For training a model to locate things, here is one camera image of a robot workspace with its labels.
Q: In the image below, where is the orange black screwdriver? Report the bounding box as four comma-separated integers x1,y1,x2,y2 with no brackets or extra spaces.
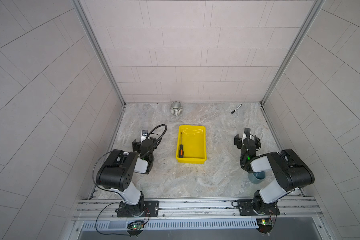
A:
179,132,184,158

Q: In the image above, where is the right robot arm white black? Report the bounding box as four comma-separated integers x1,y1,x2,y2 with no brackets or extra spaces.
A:
232,128,315,217

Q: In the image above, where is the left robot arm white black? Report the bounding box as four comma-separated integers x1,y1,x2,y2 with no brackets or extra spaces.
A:
95,131,164,218

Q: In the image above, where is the yellow plastic bin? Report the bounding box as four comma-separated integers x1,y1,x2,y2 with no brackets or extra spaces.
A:
176,125,207,164

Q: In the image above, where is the grey blue cup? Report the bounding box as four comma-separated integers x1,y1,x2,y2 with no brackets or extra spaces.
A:
248,171,266,184

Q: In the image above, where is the ribbed silver candle holder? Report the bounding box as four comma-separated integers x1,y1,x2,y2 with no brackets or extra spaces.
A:
171,101,182,117

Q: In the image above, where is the left circuit board with LED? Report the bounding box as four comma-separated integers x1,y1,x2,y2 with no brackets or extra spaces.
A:
127,221,145,232

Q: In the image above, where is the right circuit board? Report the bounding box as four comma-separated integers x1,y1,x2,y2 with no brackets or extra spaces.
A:
256,219,273,234

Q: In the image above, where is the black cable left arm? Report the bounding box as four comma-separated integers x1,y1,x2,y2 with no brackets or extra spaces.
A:
142,124,168,157

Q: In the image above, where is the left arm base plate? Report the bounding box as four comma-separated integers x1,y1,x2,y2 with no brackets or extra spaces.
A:
115,201,159,218

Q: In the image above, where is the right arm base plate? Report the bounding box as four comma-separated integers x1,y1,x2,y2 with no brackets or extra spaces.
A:
233,199,280,216

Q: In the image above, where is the aluminium mounting rail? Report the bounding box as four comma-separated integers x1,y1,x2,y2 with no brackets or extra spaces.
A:
72,196,323,220

